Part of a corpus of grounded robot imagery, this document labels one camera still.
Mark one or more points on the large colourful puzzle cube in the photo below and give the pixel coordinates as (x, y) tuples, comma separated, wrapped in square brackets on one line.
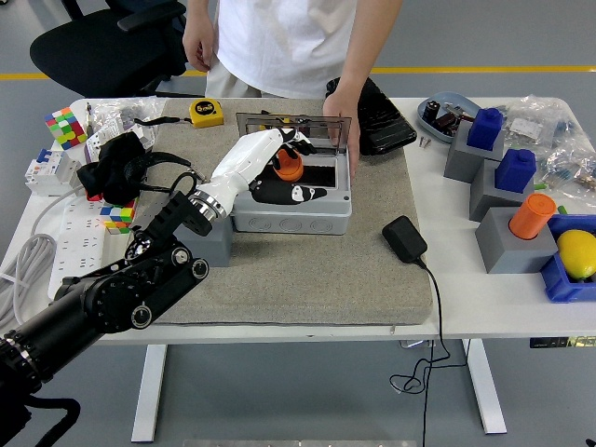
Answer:
[(65, 128)]

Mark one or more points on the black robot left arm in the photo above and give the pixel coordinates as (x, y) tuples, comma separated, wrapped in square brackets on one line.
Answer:
[(116, 298)]

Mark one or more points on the shiny black case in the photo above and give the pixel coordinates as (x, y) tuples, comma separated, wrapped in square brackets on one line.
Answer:
[(386, 125)]

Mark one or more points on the grey-brown mat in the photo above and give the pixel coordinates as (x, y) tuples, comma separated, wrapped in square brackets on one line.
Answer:
[(302, 279)]

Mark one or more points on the white power strip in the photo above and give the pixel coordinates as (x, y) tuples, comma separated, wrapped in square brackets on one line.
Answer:
[(77, 242)]

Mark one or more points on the person's left forearm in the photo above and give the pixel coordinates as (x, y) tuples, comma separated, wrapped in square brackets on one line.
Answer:
[(368, 46)]

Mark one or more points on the clear bag small components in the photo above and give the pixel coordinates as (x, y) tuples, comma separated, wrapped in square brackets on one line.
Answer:
[(572, 167)]

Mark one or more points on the black table control panel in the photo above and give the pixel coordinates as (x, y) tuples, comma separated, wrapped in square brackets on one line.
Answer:
[(559, 342)]

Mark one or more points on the grey holder block square hole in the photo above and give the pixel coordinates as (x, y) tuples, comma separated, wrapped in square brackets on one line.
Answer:
[(484, 202), (458, 160)]

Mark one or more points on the person's torso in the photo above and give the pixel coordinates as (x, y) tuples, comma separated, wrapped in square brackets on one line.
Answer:
[(279, 42)]

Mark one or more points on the person's right hand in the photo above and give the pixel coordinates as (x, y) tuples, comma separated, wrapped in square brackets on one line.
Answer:
[(200, 46)]

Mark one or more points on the yellow lemon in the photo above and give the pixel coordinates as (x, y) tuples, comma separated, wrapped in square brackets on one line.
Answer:
[(577, 253)]

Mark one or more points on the white circuit breaker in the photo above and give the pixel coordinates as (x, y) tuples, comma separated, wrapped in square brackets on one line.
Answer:
[(49, 172)]

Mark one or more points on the blue plastic bin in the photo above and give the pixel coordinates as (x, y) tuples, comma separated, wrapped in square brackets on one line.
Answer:
[(559, 284)]

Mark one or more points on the person's left hand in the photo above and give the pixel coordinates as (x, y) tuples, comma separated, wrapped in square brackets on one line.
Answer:
[(344, 116)]

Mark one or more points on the clear bag white parts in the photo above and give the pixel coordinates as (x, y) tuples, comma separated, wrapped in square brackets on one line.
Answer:
[(531, 123)]

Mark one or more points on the black office chair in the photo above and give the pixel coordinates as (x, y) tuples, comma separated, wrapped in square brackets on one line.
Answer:
[(107, 46)]

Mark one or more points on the black power adapter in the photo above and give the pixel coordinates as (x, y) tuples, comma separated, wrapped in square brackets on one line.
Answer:
[(404, 238)]

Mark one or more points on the grey holder block round hole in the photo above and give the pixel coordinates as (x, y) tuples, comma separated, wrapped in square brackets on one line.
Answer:
[(505, 251), (214, 247)]

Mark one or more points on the clear bag with white packet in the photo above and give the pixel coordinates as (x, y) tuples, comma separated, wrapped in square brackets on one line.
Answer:
[(116, 112)]

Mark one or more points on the black capacitor silver band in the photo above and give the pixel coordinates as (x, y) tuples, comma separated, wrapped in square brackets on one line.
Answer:
[(431, 108)]

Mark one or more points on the person's right forearm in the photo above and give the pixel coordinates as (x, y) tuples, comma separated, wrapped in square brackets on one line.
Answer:
[(202, 11)]

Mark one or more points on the white table leg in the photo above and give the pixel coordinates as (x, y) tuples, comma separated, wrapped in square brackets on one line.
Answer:
[(486, 391), (149, 396)]

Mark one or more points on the pale blue dish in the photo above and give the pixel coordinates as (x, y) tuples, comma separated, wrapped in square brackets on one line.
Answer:
[(449, 100)]

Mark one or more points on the blue bottle-shaped block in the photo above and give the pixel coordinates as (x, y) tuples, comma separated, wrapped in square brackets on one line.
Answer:
[(514, 170), (484, 128)]

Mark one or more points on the brown capacitor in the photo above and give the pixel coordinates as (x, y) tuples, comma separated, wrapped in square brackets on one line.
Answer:
[(446, 122)]

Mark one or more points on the small colourful puzzle cube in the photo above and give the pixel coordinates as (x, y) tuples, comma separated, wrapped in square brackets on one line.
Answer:
[(118, 216)]

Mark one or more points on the grey electrical box clear lid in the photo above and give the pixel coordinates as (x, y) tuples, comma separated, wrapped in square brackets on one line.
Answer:
[(298, 223)]

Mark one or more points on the black cloth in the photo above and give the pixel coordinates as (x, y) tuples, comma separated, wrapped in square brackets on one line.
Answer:
[(109, 167)]

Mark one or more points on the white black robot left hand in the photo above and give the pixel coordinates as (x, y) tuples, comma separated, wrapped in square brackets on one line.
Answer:
[(247, 158)]

